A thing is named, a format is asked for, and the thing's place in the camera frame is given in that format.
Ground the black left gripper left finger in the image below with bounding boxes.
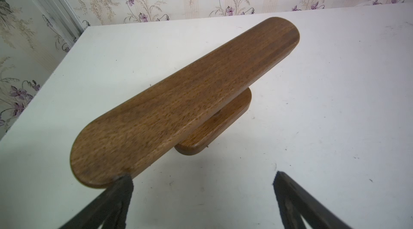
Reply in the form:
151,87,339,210
61,175,133,229

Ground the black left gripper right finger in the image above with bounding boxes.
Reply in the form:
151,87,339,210
273,171,349,229

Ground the brown wooden watch stand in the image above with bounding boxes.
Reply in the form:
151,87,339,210
70,17,300,188

